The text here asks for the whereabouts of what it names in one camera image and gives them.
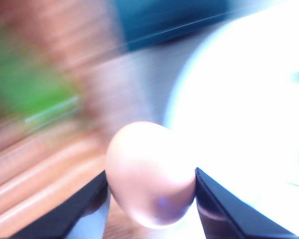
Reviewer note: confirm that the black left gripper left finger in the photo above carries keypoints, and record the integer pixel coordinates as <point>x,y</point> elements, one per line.
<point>59,223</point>

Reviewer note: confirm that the blue plate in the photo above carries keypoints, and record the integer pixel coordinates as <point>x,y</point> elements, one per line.
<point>235,99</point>

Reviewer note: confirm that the green toy vegetable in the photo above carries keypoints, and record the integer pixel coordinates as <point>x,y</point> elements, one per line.
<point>33,89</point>

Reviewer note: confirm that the brown egg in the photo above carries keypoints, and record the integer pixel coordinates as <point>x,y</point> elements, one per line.
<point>149,173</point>

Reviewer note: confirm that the black tray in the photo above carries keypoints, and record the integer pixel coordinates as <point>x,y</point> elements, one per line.
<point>150,22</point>

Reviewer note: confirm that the brown wicker basket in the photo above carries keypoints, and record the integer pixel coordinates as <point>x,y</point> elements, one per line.
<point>46,165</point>

